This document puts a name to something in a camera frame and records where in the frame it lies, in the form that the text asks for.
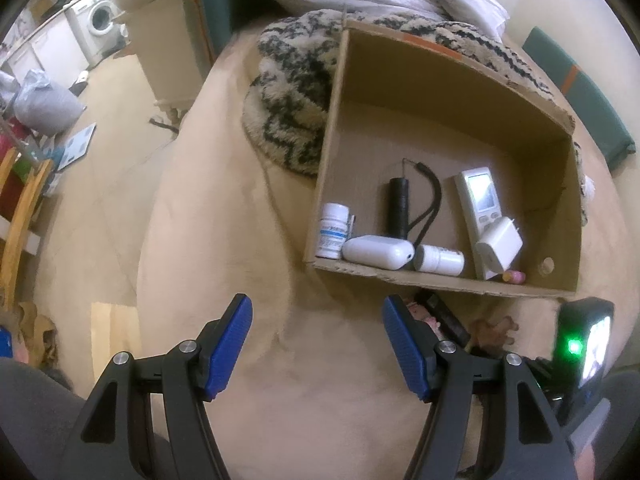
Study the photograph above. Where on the white rounded case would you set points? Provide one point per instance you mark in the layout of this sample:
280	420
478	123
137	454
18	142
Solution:
375	252

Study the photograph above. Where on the white bathroom scale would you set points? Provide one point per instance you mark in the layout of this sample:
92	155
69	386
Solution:
75	147

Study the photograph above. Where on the pink patterned pouch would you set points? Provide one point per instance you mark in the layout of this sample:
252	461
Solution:
432	324

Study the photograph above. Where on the small pink tube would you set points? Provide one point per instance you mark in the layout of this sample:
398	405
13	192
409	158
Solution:
515	276

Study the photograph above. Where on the person's leg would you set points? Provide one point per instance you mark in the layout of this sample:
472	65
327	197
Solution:
40	410
597	425

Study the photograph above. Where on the white kitchen counter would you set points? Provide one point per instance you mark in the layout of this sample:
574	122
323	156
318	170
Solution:
55	50

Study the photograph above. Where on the person's right leg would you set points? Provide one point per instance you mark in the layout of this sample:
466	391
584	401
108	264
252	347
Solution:
597	425

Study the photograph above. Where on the black rectangular device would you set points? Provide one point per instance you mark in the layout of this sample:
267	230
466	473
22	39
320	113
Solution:
445	315

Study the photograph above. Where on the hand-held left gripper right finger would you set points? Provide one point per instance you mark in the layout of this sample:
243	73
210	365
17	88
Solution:
405	350

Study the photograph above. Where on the white pill bottle blue label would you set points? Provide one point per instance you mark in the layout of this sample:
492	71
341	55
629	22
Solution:
332	225

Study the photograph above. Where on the red storage box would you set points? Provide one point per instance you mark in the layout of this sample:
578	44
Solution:
7	185

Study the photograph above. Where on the flat cardboard piece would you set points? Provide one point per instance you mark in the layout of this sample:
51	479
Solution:
112	325

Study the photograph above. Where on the teal cushion with orange stripe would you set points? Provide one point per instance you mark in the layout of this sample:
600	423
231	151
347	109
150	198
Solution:
210	15
595	110

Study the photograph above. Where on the cardboard box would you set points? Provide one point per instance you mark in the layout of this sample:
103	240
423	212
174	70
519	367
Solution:
450	110

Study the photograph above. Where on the white bottle red label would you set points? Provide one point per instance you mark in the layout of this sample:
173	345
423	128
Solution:
442	260

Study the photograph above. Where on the grey stuffed bag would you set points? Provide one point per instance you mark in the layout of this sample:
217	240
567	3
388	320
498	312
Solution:
45	105

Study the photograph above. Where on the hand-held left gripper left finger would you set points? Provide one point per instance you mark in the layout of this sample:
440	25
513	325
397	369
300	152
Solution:
227	347

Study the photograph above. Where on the white charger cube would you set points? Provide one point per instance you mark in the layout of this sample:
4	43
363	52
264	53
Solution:
497	245

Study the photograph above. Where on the cream bedside cabinet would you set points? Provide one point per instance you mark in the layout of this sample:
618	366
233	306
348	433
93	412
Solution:
160	55

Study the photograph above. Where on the white washing machine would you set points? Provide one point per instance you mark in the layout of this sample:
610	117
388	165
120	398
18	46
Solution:
97	20

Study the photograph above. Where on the white remote control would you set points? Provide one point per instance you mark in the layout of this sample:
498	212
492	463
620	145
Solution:
480	195

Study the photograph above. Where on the black patterned fleece blanket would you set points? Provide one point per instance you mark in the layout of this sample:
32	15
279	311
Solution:
290	90

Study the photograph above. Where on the person's left leg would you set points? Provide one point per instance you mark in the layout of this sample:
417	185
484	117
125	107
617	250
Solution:
40	410

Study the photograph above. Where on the beige bed sheet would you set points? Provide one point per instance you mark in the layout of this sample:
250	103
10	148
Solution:
225	210

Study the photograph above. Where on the wooden rack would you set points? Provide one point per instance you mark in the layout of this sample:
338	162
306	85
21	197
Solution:
20	220

